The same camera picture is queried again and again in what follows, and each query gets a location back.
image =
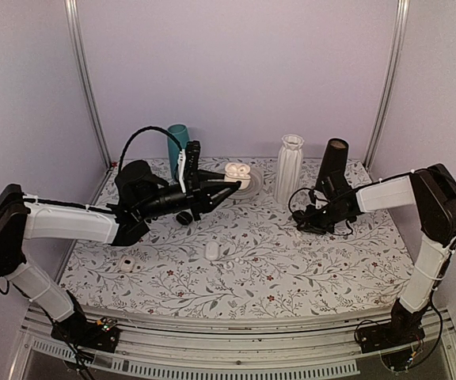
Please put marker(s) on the floral patterned table mat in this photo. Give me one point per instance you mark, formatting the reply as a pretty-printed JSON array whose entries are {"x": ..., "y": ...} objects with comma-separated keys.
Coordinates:
[{"x": 287, "y": 273}]

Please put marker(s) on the aluminium front rail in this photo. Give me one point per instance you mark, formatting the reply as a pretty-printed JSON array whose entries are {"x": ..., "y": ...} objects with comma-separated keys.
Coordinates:
[{"x": 317, "y": 347}]

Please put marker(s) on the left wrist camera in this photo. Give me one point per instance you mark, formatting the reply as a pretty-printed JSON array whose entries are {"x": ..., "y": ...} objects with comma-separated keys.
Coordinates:
[{"x": 187, "y": 162}]

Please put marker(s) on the teal cup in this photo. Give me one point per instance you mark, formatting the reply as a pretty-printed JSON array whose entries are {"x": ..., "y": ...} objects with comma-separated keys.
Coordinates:
[{"x": 180, "y": 132}]

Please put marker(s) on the small black earbud case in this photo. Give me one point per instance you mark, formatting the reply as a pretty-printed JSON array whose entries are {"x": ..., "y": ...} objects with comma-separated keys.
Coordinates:
[{"x": 184, "y": 218}]

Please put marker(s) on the grey spiral plate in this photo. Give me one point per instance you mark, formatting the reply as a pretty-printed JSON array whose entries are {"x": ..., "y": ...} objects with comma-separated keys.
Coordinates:
[{"x": 256, "y": 184}]

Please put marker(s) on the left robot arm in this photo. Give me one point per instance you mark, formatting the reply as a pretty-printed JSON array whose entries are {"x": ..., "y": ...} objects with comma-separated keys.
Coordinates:
[{"x": 142, "y": 196}]

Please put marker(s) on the black earbud case gold trim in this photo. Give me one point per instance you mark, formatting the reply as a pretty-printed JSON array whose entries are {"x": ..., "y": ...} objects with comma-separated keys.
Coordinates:
[{"x": 298, "y": 216}]

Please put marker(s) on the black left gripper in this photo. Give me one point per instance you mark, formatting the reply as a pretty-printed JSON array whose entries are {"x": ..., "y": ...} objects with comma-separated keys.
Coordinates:
[{"x": 199, "y": 197}]

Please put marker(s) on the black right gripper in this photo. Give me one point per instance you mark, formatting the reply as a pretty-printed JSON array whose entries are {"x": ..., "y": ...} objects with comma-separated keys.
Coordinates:
[{"x": 312, "y": 225}]

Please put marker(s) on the beige earbud charging case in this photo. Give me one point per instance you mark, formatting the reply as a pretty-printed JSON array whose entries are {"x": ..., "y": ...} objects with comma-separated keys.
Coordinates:
[{"x": 235, "y": 171}]

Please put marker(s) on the white open earbud case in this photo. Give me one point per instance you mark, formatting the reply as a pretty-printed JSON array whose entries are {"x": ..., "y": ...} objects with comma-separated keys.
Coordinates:
[{"x": 127, "y": 264}]

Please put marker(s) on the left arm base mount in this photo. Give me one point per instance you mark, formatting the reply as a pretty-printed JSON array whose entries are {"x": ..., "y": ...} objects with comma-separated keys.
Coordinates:
[{"x": 102, "y": 334}]

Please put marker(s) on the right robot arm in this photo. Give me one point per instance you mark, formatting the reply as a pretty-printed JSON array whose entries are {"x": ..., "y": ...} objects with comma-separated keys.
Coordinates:
[{"x": 423, "y": 202}]

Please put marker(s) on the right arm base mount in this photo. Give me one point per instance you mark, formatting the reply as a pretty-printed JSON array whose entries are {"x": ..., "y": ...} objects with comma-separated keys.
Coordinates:
[{"x": 390, "y": 334}]

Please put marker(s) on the white ribbed vase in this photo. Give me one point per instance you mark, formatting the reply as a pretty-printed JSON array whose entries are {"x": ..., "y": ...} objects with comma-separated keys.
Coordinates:
[{"x": 288, "y": 168}]

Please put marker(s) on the right aluminium frame post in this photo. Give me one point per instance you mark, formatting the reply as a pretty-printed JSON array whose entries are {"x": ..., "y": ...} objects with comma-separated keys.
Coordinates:
[{"x": 397, "y": 43}]

